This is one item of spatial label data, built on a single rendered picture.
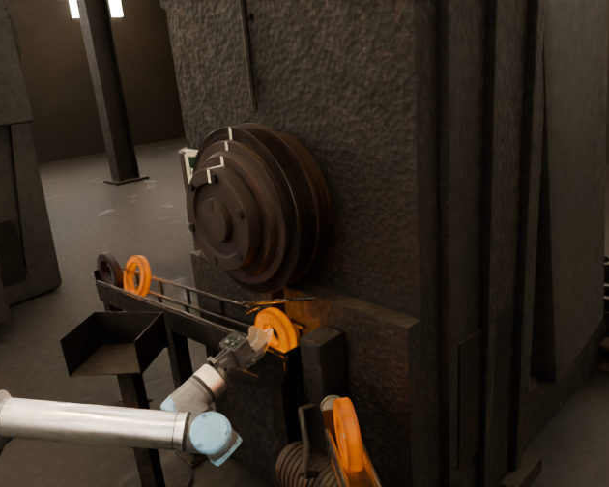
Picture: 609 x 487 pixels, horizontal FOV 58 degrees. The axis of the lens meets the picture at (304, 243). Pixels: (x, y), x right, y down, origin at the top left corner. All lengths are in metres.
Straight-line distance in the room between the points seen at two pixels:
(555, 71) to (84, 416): 1.55
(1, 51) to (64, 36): 8.11
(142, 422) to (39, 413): 0.23
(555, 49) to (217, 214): 1.06
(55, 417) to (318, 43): 1.06
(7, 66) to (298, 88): 2.76
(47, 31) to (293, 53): 10.63
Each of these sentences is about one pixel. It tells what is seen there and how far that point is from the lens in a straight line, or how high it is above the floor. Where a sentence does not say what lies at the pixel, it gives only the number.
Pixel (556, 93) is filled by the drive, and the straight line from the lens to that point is 1.82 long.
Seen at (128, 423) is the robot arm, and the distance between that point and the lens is 1.36.
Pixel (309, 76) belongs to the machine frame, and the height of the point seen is 1.46.
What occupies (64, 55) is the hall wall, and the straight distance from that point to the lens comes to 12.04.
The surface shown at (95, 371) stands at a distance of 1.96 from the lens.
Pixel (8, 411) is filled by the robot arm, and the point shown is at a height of 0.81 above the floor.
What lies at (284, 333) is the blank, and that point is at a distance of 1.58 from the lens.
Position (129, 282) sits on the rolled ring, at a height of 0.66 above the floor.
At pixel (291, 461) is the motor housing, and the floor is 0.52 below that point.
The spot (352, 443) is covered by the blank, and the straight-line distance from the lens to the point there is 1.21.
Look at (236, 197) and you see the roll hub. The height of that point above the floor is 1.19.
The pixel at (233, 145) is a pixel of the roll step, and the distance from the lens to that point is 1.44.
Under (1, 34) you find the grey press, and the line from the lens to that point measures 4.01.
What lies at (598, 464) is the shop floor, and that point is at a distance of 2.42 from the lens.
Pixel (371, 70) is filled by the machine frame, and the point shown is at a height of 1.46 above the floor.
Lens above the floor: 1.51
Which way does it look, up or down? 19 degrees down
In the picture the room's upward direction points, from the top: 5 degrees counter-clockwise
